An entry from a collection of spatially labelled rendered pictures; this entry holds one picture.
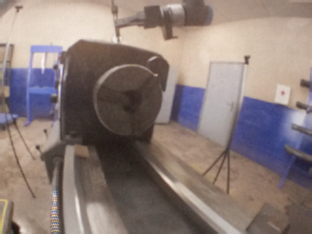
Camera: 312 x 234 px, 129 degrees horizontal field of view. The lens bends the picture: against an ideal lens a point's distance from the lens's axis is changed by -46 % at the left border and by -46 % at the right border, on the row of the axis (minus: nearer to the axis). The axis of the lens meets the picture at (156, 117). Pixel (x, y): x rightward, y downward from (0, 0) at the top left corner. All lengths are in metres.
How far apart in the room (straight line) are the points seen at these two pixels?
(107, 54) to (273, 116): 3.08
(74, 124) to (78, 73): 0.23
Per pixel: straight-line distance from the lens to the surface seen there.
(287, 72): 3.32
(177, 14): 0.50
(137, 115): 0.44
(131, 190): 0.61
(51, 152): 0.79
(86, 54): 0.65
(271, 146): 3.27
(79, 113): 0.66
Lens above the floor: 1.15
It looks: 13 degrees down
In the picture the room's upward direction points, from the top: 9 degrees clockwise
